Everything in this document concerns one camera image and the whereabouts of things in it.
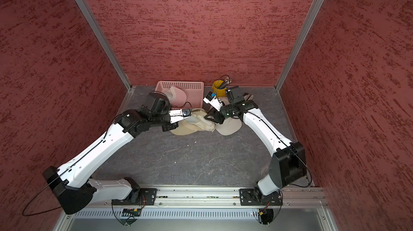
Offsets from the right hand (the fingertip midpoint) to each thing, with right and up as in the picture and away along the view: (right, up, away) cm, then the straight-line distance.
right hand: (208, 117), depth 79 cm
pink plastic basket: (-11, +15, +36) cm, 40 cm away
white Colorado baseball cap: (+12, -7, +13) cm, 19 cm away
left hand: (-15, 0, -5) cm, 16 cm away
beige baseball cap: (-7, -4, +6) cm, 10 cm away
